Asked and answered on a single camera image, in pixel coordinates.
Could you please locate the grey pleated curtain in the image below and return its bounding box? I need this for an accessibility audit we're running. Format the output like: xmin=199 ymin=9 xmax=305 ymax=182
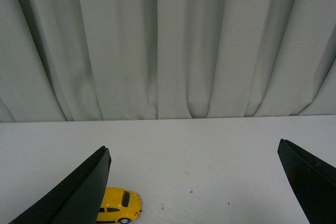
xmin=1 ymin=0 xmax=335 ymax=123

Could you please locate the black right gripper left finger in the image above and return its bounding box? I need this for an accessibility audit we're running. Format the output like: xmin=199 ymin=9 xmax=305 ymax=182
xmin=11 ymin=146 xmax=111 ymax=223

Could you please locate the yellow beetle toy car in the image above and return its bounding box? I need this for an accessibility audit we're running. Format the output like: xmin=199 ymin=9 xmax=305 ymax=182
xmin=96 ymin=187 xmax=142 ymax=223

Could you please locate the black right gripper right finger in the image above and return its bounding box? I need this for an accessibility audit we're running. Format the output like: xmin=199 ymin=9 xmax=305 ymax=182
xmin=277 ymin=139 xmax=335 ymax=223

